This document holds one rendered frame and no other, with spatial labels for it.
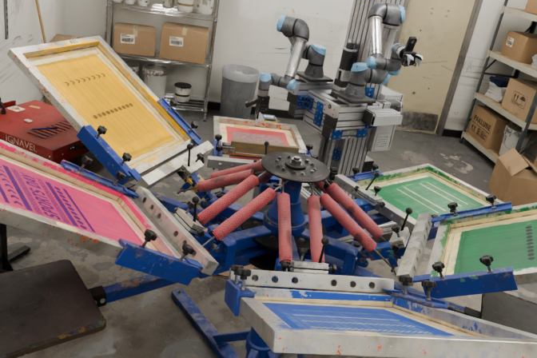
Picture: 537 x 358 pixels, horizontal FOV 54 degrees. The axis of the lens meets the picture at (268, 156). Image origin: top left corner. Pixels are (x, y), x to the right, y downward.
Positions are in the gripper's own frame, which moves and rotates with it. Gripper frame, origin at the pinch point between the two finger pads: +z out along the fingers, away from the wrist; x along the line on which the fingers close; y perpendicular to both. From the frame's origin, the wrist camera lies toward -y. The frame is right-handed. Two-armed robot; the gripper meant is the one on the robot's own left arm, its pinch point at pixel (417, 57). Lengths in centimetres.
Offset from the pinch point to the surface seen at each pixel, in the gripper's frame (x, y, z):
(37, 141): 203, 30, 41
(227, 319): 112, 154, 32
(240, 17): 77, 37, -366
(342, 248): 65, 57, 103
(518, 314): -2, 73, 132
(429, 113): -185, 166, -370
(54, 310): 172, 49, 142
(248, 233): 104, 52, 97
